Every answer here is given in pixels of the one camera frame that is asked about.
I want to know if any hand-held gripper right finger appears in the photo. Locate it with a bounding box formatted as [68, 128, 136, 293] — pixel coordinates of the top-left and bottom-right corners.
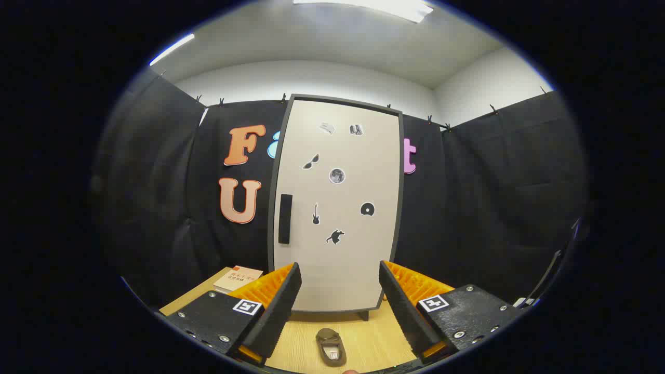
[378, 260, 520, 364]

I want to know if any brown fuzzy shoe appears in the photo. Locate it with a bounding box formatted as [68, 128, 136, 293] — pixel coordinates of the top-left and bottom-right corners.
[315, 328, 347, 367]

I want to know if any ceiling light panel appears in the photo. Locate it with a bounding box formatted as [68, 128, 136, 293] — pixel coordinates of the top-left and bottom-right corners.
[294, 0, 434, 24]

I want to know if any black door handle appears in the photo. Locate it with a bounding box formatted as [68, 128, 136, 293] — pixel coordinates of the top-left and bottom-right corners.
[278, 194, 293, 245]

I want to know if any pale cover book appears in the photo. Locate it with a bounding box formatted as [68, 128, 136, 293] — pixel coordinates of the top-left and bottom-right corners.
[213, 266, 264, 295]

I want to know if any beige shoe cabinet door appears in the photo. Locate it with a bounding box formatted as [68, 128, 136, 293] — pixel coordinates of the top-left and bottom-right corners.
[273, 99, 402, 313]

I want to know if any dark grey shoe cabinet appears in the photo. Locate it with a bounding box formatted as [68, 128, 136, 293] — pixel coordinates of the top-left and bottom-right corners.
[267, 93, 406, 321]

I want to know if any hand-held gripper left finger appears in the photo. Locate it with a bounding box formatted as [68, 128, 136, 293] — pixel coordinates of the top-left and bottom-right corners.
[165, 262, 303, 367]

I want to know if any black backdrop cloth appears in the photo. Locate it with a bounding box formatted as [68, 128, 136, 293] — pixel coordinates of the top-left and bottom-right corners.
[91, 68, 588, 312]

